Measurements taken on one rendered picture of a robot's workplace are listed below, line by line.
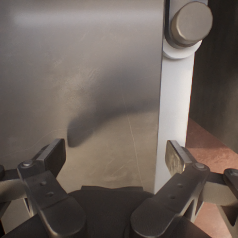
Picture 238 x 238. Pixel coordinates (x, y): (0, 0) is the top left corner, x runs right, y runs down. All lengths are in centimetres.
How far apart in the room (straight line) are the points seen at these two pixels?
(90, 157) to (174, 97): 11
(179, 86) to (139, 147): 8
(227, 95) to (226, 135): 10
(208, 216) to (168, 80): 150
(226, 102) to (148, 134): 38
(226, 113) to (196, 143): 73
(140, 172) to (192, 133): 103
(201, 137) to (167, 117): 103
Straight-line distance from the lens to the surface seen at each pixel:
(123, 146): 16
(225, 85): 53
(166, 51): 17
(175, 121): 20
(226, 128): 51
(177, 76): 19
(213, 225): 172
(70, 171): 18
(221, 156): 135
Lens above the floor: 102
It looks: 73 degrees down
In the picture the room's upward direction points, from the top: 178 degrees counter-clockwise
